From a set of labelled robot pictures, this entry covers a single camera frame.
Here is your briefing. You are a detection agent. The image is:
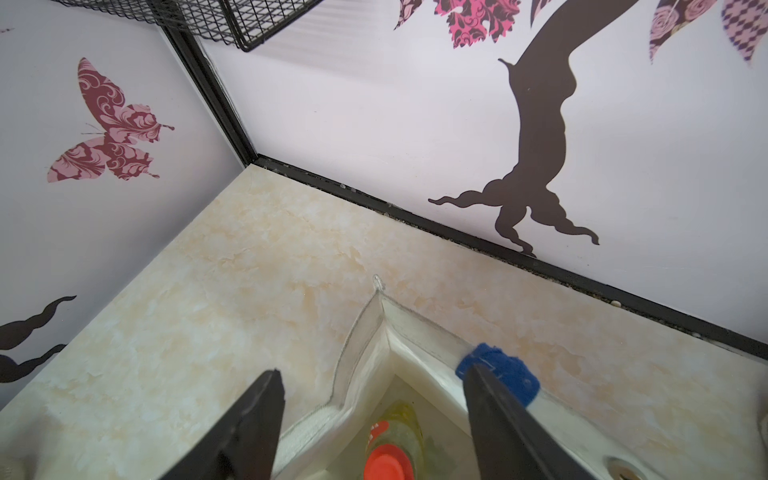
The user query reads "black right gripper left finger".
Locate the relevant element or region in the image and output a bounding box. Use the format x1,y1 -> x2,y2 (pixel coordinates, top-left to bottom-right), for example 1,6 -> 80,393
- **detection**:
162,370 -> 285,480

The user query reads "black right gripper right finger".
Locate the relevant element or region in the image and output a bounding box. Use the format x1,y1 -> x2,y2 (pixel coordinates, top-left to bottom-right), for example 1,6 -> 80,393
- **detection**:
463,365 -> 593,480

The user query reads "yellow-green soap bottle red cap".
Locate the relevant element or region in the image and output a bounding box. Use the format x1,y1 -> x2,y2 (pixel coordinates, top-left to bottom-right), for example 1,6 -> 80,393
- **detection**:
362,401 -> 426,480

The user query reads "white canvas Doraemon shopping bag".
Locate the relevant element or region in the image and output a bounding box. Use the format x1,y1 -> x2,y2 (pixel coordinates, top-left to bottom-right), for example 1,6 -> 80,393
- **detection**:
273,283 -> 657,479

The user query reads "black corner frame post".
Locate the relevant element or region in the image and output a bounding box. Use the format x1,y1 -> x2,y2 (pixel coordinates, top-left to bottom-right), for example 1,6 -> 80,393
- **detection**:
161,27 -> 258,167

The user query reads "black wire basket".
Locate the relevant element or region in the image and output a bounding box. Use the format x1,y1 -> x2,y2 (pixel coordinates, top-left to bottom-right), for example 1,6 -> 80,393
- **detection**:
62,0 -> 320,52

